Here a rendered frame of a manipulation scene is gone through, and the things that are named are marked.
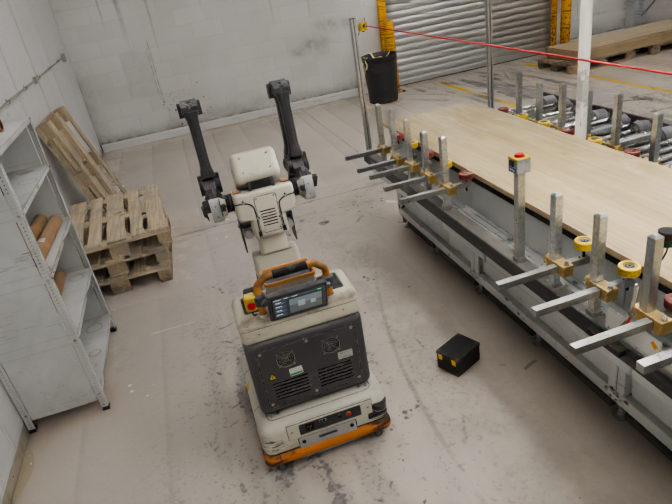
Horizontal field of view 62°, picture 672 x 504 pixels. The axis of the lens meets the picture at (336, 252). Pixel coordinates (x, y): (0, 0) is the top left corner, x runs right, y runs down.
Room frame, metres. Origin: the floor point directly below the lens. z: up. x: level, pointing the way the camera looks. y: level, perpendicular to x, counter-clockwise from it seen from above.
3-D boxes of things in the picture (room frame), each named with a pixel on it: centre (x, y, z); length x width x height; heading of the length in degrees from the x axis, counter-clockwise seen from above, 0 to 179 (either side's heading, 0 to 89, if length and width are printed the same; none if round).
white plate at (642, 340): (1.57, -0.99, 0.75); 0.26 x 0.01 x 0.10; 13
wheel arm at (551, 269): (1.97, -0.84, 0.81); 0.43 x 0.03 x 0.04; 103
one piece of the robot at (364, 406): (1.96, 0.16, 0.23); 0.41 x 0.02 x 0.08; 102
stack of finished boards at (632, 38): (9.22, -5.19, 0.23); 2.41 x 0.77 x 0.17; 104
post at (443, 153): (3.01, -0.69, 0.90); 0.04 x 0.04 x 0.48; 13
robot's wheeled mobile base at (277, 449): (2.27, 0.25, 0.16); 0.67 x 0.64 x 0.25; 12
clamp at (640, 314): (1.52, -1.03, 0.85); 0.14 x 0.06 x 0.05; 13
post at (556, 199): (2.03, -0.91, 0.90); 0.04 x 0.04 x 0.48; 13
